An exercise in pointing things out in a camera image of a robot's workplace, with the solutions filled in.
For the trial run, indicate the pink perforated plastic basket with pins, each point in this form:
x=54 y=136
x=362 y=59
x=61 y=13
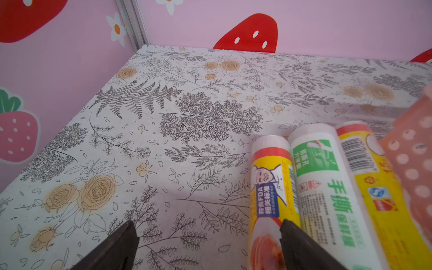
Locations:
x=409 y=149

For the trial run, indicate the white green plastic wrap roll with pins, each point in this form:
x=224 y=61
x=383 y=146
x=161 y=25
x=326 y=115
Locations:
x=332 y=209

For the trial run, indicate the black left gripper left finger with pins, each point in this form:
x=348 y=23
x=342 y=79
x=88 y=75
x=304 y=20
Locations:
x=117 y=252

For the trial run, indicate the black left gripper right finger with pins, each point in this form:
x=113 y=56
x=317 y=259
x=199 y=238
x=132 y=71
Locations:
x=301 y=252

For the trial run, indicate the yellow plastic wrap roll far-left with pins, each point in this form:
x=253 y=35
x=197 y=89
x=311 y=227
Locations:
x=273 y=199

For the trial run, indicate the yellow plastic wrap roll near basket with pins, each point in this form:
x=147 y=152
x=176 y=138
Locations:
x=382 y=192

